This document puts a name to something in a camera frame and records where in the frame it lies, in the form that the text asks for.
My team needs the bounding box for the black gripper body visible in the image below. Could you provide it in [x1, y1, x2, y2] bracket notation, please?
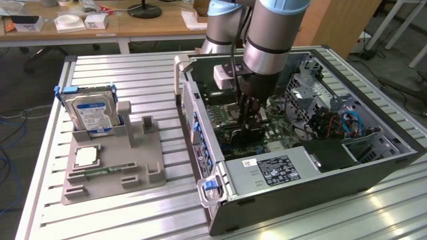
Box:
[238, 72, 278, 102]

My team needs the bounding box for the green GPU with black fan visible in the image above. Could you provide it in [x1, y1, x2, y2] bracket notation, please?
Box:
[217, 124, 268, 151]

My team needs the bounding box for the CPU socket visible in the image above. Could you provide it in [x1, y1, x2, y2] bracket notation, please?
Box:
[222, 102, 244, 124]

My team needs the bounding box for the installed green RAM stick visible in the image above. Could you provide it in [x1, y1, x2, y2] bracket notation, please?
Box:
[214, 123, 246, 133]

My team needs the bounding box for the green motherboard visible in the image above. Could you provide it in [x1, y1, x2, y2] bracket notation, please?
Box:
[196, 82, 304, 161]

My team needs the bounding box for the perforated metal drive cage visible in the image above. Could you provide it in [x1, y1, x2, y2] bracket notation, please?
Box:
[276, 53, 356, 113]

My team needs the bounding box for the grey power supply unit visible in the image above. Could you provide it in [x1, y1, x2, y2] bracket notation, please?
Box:
[222, 145, 324, 198]

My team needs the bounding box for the black plastic shroud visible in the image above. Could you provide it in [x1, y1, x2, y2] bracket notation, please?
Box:
[301, 138, 361, 174]

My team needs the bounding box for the blue case latch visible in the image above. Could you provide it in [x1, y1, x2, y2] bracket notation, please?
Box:
[201, 180, 217, 193]

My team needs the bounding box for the white paper stack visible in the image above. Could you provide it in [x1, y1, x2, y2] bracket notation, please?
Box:
[180, 10, 208, 31]

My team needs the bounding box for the silver metal disk bay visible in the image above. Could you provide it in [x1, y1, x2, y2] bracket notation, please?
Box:
[340, 131, 401, 166]

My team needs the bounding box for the white box red button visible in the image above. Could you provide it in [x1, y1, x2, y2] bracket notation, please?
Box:
[352, 31, 373, 55]

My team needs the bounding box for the wooden cabinet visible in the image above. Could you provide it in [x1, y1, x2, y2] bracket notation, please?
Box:
[292, 0, 383, 60]

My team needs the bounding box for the open black PC case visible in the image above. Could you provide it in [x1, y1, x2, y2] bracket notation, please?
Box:
[172, 48, 427, 237]

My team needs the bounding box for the grey plastic parts rack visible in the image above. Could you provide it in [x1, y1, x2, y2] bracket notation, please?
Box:
[58, 101, 168, 206]

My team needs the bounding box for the black stand leg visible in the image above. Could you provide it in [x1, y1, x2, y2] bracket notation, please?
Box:
[377, 74, 427, 103]

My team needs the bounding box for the hard disk in blue caddy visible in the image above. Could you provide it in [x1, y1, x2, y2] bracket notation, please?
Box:
[52, 82, 125, 138]

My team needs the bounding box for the black round lamp base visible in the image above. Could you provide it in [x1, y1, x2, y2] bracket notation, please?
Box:
[126, 0, 162, 19]

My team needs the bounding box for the green RAM stick on rack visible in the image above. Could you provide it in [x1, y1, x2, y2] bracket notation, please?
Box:
[84, 163, 136, 180]

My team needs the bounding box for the silver CPU chip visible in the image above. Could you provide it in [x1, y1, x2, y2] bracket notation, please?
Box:
[73, 147, 101, 167]

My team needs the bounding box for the white labelled carton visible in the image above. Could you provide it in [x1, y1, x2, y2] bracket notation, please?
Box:
[82, 12, 109, 30]

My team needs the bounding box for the white round holder box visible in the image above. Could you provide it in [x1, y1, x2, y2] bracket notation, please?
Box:
[53, 14, 86, 34]

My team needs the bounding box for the black office chair base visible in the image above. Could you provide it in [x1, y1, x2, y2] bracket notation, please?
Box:
[18, 43, 101, 73]

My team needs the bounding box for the white box black lid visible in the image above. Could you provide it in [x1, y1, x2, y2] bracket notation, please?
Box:
[9, 15, 45, 33]

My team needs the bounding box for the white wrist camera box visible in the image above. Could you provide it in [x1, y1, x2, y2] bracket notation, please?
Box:
[212, 64, 242, 90]

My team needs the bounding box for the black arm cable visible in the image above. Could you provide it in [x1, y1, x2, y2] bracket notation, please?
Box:
[228, 0, 246, 88]

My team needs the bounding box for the blue disk wire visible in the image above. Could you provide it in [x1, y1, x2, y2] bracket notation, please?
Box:
[341, 111, 364, 137]

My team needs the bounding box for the wooden desk white frame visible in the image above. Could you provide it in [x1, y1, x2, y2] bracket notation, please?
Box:
[0, 0, 214, 55]

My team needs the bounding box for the white table frame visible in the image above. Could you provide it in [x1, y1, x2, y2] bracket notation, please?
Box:
[364, 0, 427, 69]

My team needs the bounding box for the white floor cable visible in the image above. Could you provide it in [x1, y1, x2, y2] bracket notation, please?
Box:
[0, 103, 50, 120]

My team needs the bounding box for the blue floor cable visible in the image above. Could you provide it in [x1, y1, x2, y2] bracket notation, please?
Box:
[0, 117, 28, 213]

